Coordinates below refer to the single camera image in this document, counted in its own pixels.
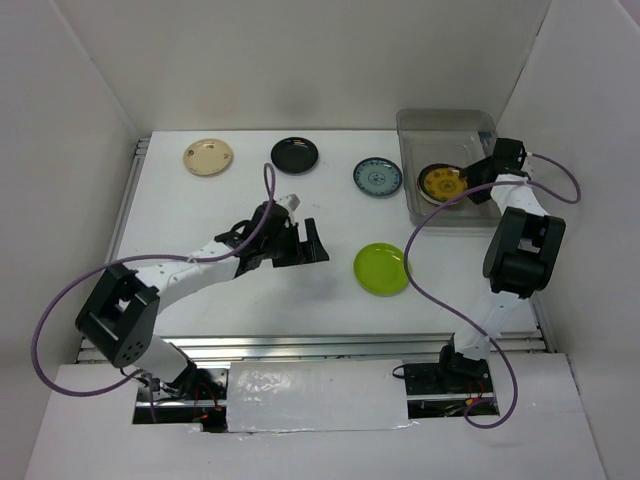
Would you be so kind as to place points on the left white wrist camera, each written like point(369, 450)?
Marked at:
point(289, 202)

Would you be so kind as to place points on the black plate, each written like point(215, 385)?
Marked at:
point(294, 155)

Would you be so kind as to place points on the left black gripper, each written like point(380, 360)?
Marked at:
point(304, 252)

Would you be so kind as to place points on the white foil covered panel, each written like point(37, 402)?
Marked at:
point(288, 397)

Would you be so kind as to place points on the aluminium table frame rail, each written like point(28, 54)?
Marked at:
point(315, 310)

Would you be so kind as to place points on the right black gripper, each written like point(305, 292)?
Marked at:
point(475, 170)

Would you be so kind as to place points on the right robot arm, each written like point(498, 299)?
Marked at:
point(519, 260)

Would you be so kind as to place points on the lime green plate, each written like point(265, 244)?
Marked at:
point(379, 269)

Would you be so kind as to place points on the blue patterned plate right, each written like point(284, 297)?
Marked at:
point(377, 177)

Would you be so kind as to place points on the clear plastic bin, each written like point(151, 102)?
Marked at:
point(427, 137)

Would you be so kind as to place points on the yellow brown patterned plate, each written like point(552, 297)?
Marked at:
point(438, 183)

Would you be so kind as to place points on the cream plate with flowers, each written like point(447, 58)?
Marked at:
point(207, 157)

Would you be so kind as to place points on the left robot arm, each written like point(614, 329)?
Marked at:
point(120, 314)

